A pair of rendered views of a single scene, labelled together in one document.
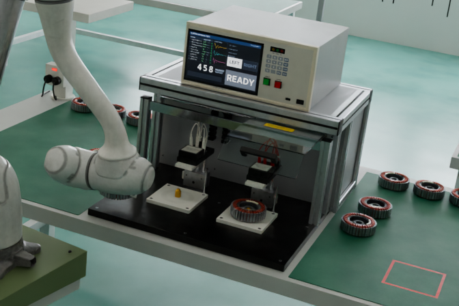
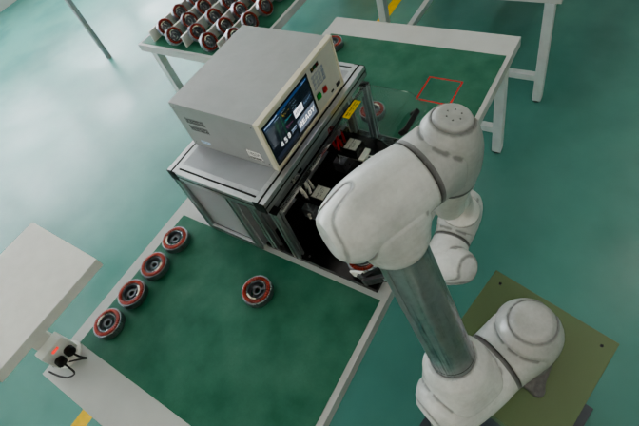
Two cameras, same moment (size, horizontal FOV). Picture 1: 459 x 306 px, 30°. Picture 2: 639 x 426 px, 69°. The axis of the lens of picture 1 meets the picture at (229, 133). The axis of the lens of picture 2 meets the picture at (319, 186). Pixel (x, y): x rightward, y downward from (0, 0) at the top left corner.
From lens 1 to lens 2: 2.35 m
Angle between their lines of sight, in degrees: 57
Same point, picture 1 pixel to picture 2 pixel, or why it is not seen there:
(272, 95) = (325, 100)
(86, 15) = (94, 262)
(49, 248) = (495, 301)
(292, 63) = (324, 64)
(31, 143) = (209, 369)
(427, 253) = (401, 83)
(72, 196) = (340, 310)
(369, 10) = not seen: outside the picture
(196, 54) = (276, 139)
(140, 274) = not seen: hidden behind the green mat
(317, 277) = not seen: hidden behind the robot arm
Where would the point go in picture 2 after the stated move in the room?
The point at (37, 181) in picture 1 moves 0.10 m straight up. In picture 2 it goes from (308, 347) to (300, 336)
